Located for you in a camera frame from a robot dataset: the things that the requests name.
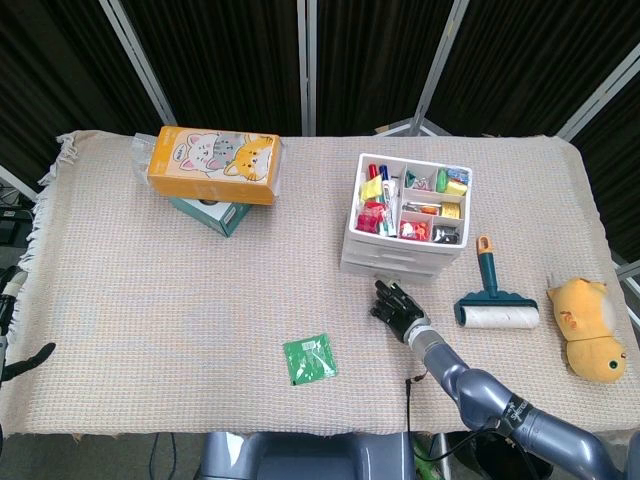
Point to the black equipment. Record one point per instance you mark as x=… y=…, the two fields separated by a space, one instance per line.
x=12 y=220

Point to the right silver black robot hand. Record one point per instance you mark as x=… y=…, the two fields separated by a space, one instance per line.
x=402 y=315

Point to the green oval eraser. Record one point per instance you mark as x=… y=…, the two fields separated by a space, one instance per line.
x=441 y=181

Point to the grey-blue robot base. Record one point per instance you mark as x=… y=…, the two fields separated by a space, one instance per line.
x=310 y=457

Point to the black binder clips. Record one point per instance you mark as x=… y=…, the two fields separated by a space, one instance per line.
x=445 y=235

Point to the teal lint roller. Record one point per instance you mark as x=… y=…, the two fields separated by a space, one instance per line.
x=487 y=285

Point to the red marker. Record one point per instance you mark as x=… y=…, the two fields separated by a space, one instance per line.
x=373 y=171

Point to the yellow printed sticky notes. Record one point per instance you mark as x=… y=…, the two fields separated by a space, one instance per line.
x=450 y=209

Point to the red packet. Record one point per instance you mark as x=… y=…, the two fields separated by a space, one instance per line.
x=369 y=219

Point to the yellow note block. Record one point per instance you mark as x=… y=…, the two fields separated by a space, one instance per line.
x=456 y=188

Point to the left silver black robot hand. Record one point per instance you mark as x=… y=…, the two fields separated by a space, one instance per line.
x=20 y=365

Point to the blue clips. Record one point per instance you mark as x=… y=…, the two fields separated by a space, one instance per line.
x=460 y=174

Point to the blue marker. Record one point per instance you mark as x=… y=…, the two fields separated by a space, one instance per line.
x=384 y=172

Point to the teal tissue box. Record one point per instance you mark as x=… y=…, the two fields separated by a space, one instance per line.
x=220 y=220

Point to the orange silver clips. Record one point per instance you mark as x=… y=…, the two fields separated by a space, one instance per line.
x=420 y=208

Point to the green white marker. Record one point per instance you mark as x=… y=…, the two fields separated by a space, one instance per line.
x=389 y=222

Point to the black folding screen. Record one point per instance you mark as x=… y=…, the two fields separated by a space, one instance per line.
x=225 y=60

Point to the clear bottom drawer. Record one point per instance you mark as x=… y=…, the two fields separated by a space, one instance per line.
x=365 y=272

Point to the silver paper clips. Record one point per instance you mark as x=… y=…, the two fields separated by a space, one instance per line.
x=424 y=184

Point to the yellow plush toy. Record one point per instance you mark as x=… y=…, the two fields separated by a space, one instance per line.
x=590 y=325

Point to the orange cat tissue pack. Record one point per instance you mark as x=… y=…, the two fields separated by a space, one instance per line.
x=200 y=172

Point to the beige woven tablecloth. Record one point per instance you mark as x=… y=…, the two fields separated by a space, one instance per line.
x=200 y=310

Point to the green plastic packet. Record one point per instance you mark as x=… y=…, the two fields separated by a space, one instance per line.
x=310 y=359

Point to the yellow folded paper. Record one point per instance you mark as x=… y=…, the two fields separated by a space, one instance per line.
x=371 y=189

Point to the green clip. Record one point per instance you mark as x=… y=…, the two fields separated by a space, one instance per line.
x=410 y=177

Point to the red clips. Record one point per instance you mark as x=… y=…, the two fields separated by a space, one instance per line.
x=414 y=230

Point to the white drawer organizer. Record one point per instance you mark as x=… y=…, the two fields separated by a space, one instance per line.
x=400 y=247

